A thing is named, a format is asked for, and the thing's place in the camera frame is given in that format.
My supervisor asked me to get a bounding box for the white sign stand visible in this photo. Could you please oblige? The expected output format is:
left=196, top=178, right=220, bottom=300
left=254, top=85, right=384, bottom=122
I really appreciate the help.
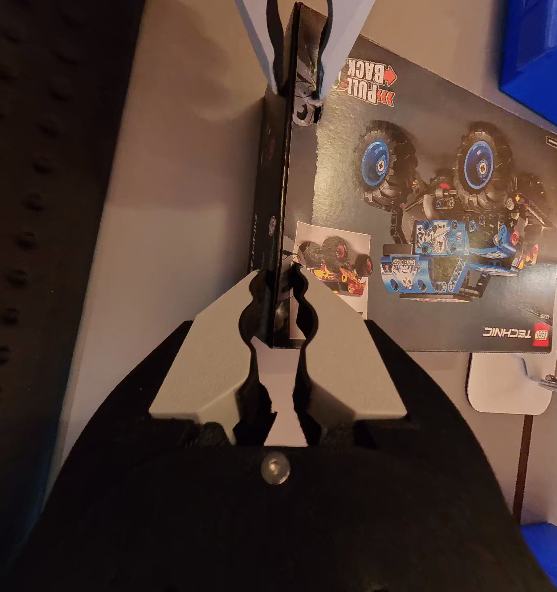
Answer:
left=467, top=250, right=557, bottom=413

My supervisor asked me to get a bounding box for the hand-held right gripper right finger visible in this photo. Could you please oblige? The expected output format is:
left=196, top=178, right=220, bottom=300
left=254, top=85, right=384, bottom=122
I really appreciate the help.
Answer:
left=288, top=264, right=407, bottom=446

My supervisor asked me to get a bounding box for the black dotted mat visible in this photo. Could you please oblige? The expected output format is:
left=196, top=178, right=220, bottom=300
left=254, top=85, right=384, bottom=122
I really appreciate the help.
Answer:
left=0, top=0, right=144, bottom=560

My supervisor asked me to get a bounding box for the dark toy truck box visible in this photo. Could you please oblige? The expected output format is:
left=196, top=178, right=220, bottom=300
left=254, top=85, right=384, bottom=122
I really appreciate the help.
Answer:
left=247, top=2, right=557, bottom=354

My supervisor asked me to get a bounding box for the grey desk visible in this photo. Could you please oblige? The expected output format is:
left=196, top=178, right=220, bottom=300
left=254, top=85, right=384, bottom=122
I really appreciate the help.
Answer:
left=45, top=0, right=557, bottom=528

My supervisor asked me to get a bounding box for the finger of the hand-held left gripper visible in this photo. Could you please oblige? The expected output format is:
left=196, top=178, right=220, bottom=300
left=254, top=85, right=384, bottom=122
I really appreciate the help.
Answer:
left=234, top=0, right=287, bottom=91
left=315, top=0, right=377, bottom=101

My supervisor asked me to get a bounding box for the blue storage bin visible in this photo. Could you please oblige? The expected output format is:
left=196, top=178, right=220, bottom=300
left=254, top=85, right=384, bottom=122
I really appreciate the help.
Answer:
left=500, top=0, right=557, bottom=167
left=520, top=522, right=557, bottom=592

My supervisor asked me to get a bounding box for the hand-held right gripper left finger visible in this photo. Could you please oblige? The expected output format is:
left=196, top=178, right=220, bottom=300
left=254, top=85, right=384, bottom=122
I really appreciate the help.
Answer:
left=148, top=269, right=279, bottom=446

